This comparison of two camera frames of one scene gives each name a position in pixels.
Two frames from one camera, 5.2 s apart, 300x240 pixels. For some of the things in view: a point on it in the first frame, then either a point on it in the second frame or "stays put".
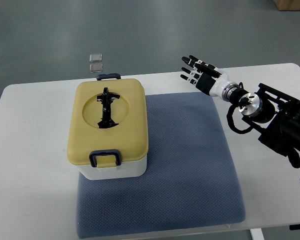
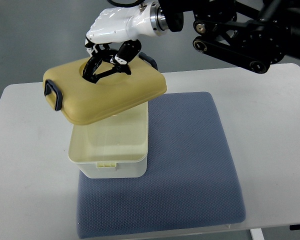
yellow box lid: (108, 114) → (82, 102)
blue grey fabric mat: (190, 180) stays put
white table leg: (257, 234) stays put
